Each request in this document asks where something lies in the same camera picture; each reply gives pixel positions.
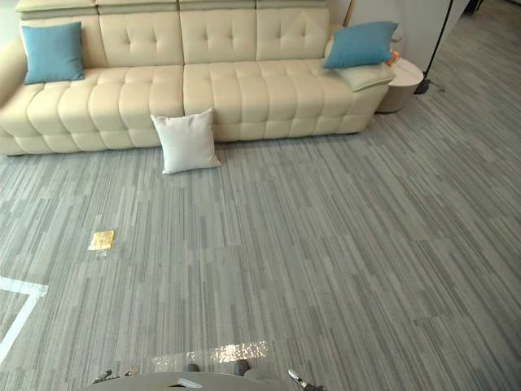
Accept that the round beige side table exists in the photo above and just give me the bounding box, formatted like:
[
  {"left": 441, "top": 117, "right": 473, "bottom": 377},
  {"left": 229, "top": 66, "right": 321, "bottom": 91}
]
[{"left": 375, "top": 56, "right": 425, "bottom": 115}]

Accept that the white square cushion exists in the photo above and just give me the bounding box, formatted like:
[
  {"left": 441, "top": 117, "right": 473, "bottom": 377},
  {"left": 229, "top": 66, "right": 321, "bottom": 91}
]
[{"left": 150, "top": 107, "right": 223, "bottom": 176}]

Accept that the cream tufted leather sofa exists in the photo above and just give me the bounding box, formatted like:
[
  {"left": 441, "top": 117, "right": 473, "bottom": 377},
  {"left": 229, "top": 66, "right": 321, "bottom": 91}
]
[{"left": 0, "top": 0, "right": 396, "bottom": 156}]

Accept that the black floor lamp stand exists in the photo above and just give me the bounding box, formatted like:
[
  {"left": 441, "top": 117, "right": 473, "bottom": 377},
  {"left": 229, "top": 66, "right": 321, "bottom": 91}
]
[{"left": 414, "top": 0, "right": 454, "bottom": 96}]

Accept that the blue square cushion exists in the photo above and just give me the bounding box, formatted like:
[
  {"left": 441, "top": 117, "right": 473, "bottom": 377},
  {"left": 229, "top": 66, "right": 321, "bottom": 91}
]
[
  {"left": 322, "top": 20, "right": 400, "bottom": 70},
  {"left": 20, "top": 21, "right": 85, "bottom": 86}
]

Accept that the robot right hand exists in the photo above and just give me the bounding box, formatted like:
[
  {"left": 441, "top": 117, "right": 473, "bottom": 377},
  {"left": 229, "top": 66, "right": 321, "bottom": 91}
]
[{"left": 287, "top": 368, "right": 325, "bottom": 391}]

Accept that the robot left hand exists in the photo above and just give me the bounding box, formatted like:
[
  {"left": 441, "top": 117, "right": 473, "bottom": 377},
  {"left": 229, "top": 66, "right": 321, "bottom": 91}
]
[{"left": 91, "top": 365, "right": 140, "bottom": 385}]

